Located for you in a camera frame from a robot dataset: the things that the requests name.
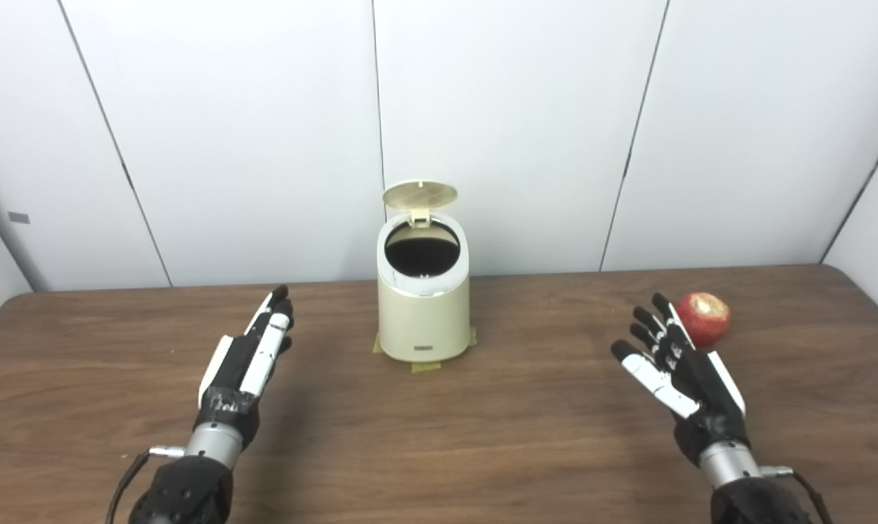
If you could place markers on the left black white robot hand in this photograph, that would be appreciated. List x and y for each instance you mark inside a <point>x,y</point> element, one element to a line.
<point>246,364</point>

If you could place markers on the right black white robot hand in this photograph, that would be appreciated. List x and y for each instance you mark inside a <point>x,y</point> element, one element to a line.
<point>700,393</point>

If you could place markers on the red apple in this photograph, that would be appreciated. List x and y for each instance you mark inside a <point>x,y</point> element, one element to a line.
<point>706,316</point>

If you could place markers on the cream-colored trash bin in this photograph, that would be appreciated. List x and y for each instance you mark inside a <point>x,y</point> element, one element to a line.
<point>424,324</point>

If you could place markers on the cream round bin lid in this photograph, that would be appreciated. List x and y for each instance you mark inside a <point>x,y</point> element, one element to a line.
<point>420,195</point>

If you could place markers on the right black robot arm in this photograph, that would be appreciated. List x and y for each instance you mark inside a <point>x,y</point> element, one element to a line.
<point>751,502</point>

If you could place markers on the yellow tape piece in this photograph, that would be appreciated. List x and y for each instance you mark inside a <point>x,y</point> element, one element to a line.
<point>425,366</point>
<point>377,343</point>

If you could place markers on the grey wall label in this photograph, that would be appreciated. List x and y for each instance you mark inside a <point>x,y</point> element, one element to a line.
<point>19,217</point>

